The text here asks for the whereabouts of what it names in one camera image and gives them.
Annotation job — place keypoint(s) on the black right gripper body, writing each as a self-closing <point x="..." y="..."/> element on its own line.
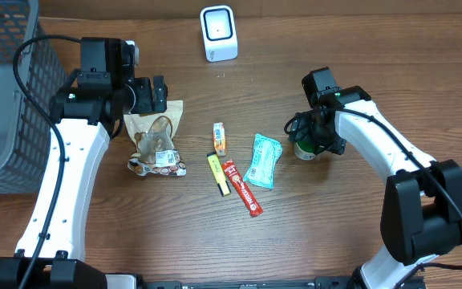
<point x="319" y="141"/>

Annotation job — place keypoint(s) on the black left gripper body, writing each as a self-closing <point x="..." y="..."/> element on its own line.
<point x="147" y="95"/>

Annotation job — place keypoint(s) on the green lid glass jar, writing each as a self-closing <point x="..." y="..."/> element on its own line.
<point x="304" y="150"/>

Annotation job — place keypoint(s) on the brown cookie snack bag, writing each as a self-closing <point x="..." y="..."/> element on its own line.
<point x="152" y="136"/>

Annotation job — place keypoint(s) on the teal wet wipes pack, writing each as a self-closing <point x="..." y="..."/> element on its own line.
<point x="266" y="153"/>

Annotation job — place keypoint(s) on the orange Kleenex tissue pack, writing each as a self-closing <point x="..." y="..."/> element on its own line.
<point x="219" y="140"/>

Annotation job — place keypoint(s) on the red snack bar wrapper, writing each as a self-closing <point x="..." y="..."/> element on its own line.
<point x="230" y="170"/>

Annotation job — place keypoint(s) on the yellow black marker pen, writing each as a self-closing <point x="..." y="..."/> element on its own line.
<point x="218" y="174"/>

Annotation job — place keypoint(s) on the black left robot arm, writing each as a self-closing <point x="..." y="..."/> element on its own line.
<point x="84" y="114"/>

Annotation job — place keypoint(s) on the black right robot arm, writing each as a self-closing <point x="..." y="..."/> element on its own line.
<point x="422" y="207"/>

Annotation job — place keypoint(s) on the white barcode scanner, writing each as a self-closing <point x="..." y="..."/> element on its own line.
<point x="219" y="33"/>

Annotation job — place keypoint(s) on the grey plastic mesh basket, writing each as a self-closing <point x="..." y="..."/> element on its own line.
<point x="24" y="134"/>

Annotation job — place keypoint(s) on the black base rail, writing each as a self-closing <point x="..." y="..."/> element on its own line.
<point x="255" y="285"/>

